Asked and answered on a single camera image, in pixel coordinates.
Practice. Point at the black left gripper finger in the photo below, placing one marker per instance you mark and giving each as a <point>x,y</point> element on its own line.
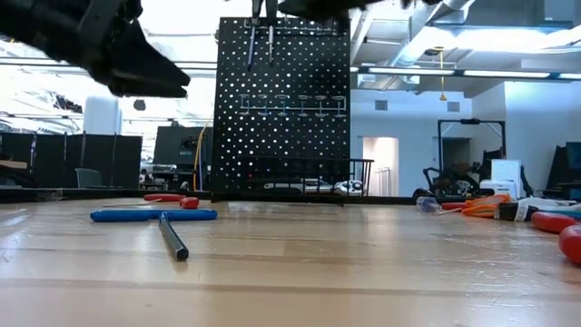
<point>150,90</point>
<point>150,59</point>

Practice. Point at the large black screwdriver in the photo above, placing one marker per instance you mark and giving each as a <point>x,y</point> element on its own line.
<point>271,45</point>

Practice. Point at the silver ratchet wrench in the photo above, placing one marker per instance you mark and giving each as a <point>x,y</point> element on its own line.
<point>349,187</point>

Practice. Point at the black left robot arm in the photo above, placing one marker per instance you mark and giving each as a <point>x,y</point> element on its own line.
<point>36,22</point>

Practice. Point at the black round fixture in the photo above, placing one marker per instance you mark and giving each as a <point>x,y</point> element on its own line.
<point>140,104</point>

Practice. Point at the white column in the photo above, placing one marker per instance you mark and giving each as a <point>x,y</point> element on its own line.
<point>102,115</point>

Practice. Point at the dark monitor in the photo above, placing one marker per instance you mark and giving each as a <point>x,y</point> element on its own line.
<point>174,145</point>
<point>567,168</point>

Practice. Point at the grey chair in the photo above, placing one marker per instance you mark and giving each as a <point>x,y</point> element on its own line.
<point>88,178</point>

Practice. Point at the ceiling light strip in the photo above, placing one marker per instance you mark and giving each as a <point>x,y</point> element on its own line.
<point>504,73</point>
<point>408,71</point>

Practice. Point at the black metal pegboard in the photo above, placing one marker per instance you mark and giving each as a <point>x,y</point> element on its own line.
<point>281,136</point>

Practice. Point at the yellow ceiling pendant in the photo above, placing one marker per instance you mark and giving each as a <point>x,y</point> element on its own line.
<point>442,96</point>

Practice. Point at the white perforated panel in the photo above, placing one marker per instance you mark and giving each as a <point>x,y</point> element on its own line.
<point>506,170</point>

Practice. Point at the white printer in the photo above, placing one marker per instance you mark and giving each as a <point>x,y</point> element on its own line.
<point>497,188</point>

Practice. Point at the white glove with orange cuff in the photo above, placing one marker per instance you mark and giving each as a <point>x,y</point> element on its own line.
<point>481,211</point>

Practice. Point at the silver screwdriver holder rail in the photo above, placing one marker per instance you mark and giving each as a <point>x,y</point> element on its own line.
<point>313,32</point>

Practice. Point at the black partition wall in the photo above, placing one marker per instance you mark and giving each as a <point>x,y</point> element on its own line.
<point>113,159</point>

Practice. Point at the black metal rig frame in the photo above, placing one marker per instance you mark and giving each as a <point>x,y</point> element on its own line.
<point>91,194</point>

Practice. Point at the black stand frame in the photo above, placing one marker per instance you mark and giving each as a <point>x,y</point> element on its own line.
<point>469,121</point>

